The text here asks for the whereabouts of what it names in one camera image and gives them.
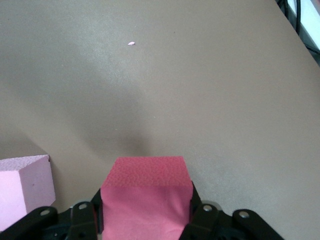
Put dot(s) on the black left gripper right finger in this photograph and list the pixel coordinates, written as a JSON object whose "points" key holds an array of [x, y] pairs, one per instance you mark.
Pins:
{"points": [[205, 222]]}

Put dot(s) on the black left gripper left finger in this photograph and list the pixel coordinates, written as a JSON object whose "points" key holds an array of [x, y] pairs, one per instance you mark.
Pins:
{"points": [[80, 222]]}

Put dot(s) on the red foam cube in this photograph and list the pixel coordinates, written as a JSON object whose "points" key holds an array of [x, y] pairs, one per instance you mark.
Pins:
{"points": [[147, 190]]}

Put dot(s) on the pink foam cube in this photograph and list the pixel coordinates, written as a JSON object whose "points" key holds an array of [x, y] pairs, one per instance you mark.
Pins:
{"points": [[22, 185]]}

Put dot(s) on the table cover sheet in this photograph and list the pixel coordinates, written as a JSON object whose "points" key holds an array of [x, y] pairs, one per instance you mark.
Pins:
{"points": [[200, 100]]}

